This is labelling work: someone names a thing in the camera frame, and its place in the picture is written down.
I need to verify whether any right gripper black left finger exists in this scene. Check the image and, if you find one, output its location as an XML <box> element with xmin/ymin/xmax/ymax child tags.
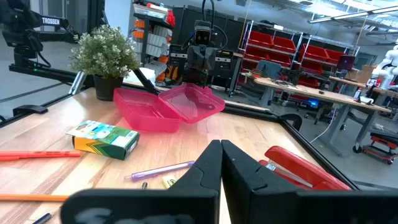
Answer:
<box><xmin>60</xmin><ymin>139</ymin><xmax>223</xmax><ymax>224</ymax></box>

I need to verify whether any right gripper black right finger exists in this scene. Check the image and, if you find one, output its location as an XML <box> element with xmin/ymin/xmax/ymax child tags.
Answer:
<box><xmin>221</xmin><ymin>139</ymin><xmax>398</xmax><ymax>224</ymax></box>

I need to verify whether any yellow eraser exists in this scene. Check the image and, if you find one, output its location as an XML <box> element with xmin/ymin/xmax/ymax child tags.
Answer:
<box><xmin>161</xmin><ymin>174</ymin><xmax>178</xmax><ymax>190</ymax></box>

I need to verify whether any purple mechanical pencil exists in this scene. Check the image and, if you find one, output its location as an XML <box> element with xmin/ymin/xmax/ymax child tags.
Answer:
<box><xmin>124</xmin><ymin>160</ymin><xmax>196</xmax><ymax>182</ymax></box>

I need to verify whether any green yellow crayon box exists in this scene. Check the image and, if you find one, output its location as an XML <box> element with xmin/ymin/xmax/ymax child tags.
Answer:
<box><xmin>65</xmin><ymin>119</ymin><xmax>141</xmax><ymax>161</ymax></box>

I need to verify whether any orange pencil with eraser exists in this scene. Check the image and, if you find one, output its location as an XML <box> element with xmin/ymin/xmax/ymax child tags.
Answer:
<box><xmin>0</xmin><ymin>194</ymin><xmax>70</xmax><ymax>202</ymax></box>

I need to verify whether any orange highlighter pen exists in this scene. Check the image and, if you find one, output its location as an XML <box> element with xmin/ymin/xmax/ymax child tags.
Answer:
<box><xmin>0</xmin><ymin>149</ymin><xmax>82</xmax><ymax>162</ymax></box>

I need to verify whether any shelf with orange white parts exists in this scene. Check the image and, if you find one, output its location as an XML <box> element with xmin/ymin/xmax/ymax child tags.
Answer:
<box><xmin>132</xmin><ymin>2</ymin><xmax>177</xmax><ymax>83</ymax></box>

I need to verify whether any red stapler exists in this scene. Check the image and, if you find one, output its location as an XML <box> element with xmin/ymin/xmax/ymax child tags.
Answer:
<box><xmin>258</xmin><ymin>145</ymin><xmax>352</xmax><ymax>191</ymax></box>

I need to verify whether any metal shelf with red bins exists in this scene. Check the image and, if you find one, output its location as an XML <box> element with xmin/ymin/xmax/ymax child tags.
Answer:
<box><xmin>239</xmin><ymin>21</ymin><xmax>305</xmax><ymax>88</ymax></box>
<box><xmin>298</xmin><ymin>34</ymin><xmax>361</xmax><ymax>90</ymax></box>

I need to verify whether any teal office chair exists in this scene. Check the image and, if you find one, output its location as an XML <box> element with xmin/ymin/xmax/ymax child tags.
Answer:
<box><xmin>255</xmin><ymin>60</ymin><xmax>282</xmax><ymax>80</ymax></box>

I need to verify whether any pink plastic pencil case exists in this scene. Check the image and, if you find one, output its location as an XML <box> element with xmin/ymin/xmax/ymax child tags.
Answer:
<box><xmin>113</xmin><ymin>82</ymin><xmax>226</xmax><ymax>134</ymax></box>

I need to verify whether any potted plant with white flowers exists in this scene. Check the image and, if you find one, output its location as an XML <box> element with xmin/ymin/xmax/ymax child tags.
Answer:
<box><xmin>68</xmin><ymin>24</ymin><xmax>142</xmax><ymax>102</ymax></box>

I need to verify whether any wooden workbench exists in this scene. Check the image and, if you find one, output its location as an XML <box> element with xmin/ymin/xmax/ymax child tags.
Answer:
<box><xmin>328</xmin><ymin>75</ymin><xmax>398</xmax><ymax>99</ymax></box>
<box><xmin>253</xmin><ymin>76</ymin><xmax>392</xmax><ymax>156</ymax></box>

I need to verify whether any red wheeled cart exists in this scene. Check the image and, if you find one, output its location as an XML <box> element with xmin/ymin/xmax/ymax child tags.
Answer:
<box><xmin>353</xmin><ymin>132</ymin><xmax>398</xmax><ymax>166</ymax></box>

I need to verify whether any purple laptop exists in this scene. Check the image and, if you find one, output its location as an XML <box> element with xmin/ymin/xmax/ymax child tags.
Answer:
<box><xmin>336</xmin><ymin>55</ymin><xmax>356</xmax><ymax>71</ymax></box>

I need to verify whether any cardboard box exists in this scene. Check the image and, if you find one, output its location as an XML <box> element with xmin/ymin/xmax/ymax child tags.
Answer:
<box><xmin>346</xmin><ymin>64</ymin><xmax>377</xmax><ymax>83</ymax></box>

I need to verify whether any white robot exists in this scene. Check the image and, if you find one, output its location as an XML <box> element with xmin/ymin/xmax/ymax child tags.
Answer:
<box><xmin>371</xmin><ymin>39</ymin><xmax>398</xmax><ymax>90</ymax></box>

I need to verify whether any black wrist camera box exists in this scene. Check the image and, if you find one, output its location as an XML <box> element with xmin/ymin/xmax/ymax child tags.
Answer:
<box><xmin>193</xmin><ymin>20</ymin><xmax>213</xmax><ymax>46</ymax></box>

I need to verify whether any black frame bracket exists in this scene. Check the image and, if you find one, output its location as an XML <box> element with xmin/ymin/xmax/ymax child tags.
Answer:
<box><xmin>12</xmin><ymin>105</ymin><xmax>49</xmax><ymax>118</ymax></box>
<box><xmin>279</xmin><ymin>113</ymin><xmax>303</xmax><ymax>131</ymax></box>

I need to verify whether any black aluminium rail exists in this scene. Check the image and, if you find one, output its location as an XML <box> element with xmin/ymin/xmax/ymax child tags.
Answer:
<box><xmin>8</xmin><ymin>63</ymin><xmax>78</xmax><ymax>85</ymax></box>

